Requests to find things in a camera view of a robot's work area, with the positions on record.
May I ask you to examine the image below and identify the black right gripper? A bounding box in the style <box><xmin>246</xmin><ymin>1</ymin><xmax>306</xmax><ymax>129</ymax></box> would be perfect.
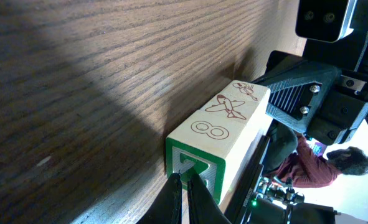
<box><xmin>252</xmin><ymin>50</ymin><xmax>368</xmax><ymax>146</ymax></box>

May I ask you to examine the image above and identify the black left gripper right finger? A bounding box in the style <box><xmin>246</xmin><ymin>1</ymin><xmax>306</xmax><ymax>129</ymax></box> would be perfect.
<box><xmin>187</xmin><ymin>172</ymin><xmax>231</xmax><ymax>224</ymax></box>

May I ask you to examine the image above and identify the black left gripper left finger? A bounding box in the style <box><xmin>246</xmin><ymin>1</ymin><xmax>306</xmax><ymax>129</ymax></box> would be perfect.
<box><xmin>137</xmin><ymin>173</ymin><xmax>182</xmax><ymax>224</ymax></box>

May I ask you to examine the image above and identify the white block table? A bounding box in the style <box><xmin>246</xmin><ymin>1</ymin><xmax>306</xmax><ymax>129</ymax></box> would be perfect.
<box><xmin>166</xmin><ymin>110</ymin><xmax>260</xmax><ymax>203</ymax></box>

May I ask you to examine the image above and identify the white block violin picture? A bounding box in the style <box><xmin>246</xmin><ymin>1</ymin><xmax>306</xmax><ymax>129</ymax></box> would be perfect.
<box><xmin>191</xmin><ymin>89</ymin><xmax>270</xmax><ymax>140</ymax></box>

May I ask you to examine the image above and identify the person in red shirt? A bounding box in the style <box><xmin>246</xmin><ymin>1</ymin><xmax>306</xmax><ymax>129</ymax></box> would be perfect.
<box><xmin>263</xmin><ymin>121</ymin><xmax>368</xmax><ymax>188</ymax></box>

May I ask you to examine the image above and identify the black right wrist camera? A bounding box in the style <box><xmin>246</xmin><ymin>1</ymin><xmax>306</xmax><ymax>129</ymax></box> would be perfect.
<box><xmin>295</xmin><ymin>0</ymin><xmax>357</xmax><ymax>43</ymax></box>

